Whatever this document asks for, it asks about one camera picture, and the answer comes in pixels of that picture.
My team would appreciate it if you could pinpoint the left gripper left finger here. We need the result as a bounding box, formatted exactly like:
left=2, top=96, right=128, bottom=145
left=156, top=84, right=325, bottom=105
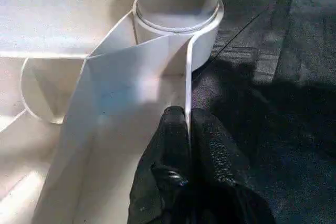
left=128, top=106, right=196, bottom=224

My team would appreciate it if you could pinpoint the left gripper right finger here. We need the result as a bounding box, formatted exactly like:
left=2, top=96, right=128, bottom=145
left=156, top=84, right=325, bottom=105
left=189, top=109, right=276, bottom=224

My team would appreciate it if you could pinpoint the white plastic table leg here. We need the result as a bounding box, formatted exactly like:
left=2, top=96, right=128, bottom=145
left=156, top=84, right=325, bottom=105
left=134, top=0, right=221, bottom=33

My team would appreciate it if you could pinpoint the white plastic table top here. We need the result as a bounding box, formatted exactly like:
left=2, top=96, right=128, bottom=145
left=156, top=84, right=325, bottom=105
left=0, top=0, right=225, bottom=224

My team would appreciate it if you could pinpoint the black work mat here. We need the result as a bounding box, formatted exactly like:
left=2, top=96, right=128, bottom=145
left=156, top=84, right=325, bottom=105
left=0, top=0, right=336, bottom=224

